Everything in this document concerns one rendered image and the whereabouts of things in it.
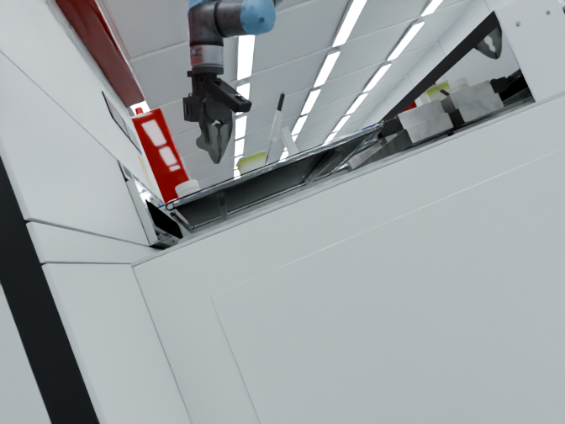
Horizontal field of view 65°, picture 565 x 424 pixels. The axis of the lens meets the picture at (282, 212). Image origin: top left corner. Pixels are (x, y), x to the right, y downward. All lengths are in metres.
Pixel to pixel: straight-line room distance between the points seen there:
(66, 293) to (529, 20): 0.64
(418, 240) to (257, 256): 0.17
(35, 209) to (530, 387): 0.49
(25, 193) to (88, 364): 0.10
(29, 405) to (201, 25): 0.87
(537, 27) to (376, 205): 0.36
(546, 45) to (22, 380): 0.67
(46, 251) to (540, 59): 0.62
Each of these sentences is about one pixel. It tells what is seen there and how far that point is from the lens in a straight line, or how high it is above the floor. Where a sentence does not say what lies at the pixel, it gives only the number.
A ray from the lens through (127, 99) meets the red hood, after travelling 1.11.
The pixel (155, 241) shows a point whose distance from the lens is 0.63.
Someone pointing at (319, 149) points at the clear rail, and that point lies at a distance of 0.70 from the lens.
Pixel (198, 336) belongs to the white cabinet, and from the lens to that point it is 0.46.
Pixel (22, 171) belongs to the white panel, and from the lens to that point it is 0.30.
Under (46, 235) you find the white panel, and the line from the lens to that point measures 0.29.
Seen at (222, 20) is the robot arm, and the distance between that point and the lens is 1.01.
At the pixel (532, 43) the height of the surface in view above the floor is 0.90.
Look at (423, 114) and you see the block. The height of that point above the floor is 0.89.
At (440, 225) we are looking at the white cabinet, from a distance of 0.50.
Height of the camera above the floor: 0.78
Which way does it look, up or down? 4 degrees up
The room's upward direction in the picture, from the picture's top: 22 degrees counter-clockwise
